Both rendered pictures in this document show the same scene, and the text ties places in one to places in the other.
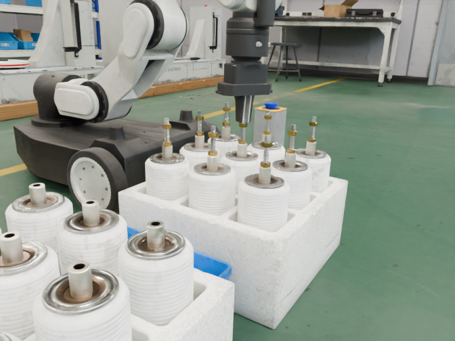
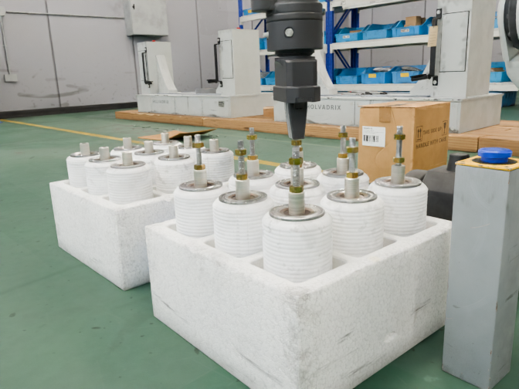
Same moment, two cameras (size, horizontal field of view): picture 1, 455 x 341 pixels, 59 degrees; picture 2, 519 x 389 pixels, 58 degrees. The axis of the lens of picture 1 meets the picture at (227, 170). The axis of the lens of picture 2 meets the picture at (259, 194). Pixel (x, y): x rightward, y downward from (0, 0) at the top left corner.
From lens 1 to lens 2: 1.32 m
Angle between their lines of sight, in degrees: 102
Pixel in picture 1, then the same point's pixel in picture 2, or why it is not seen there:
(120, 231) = (160, 164)
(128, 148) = (437, 180)
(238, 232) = not seen: hidden behind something
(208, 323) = (101, 214)
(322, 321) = (140, 346)
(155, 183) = not seen: hidden behind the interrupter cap
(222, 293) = (108, 207)
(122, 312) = (89, 168)
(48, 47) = not seen: outside the picture
